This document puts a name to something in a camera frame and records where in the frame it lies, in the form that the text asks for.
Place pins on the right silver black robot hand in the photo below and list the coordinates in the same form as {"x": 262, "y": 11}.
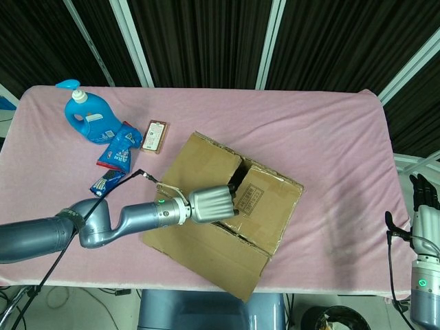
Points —
{"x": 426, "y": 227}

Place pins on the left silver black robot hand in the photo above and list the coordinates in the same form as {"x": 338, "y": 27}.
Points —
{"x": 209, "y": 204}

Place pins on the brown cardboard shipping box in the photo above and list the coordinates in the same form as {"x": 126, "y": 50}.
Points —
{"x": 206, "y": 254}

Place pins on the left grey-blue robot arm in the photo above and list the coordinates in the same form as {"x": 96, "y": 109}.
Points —
{"x": 34, "y": 237}

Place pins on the small brown flat packet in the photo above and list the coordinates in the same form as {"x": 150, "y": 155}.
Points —
{"x": 154, "y": 135}

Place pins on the crumpled blue snack bag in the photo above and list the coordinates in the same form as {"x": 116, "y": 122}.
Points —
{"x": 118, "y": 151}

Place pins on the grey-blue robot torso base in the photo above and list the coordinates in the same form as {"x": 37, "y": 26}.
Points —
{"x": 192, "y": 309}

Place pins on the blue sandwich cookie packet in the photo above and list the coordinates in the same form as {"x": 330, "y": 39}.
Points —
{"x": 104, "y": 182}

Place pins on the pink tablecloth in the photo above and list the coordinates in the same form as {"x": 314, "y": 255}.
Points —
{"x": 309, "y": 137}

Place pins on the black waste bin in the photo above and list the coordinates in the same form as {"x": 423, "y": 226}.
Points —
{"x": 333, "y": 318}

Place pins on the blue detergent pump bottle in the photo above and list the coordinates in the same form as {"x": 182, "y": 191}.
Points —
{"x": 77, "y": 110}

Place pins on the black pleated curtain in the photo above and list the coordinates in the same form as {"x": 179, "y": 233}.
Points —
{"x": 206, "y": 34}

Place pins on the white framed side panel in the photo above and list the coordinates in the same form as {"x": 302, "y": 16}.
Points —
{"x": 7, "y": 103}

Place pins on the white metal frame bar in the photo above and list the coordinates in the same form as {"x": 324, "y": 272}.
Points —
{"x": 412, "y": 163}

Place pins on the white frame post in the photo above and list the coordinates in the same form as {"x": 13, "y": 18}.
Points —
{"x": 134, "y": 44}
{"x": 405, "y": 72}
{"x": 269, "y": 44}

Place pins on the thin grey frame rail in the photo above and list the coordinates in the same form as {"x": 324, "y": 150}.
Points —
{"x": 89, "y": 41}

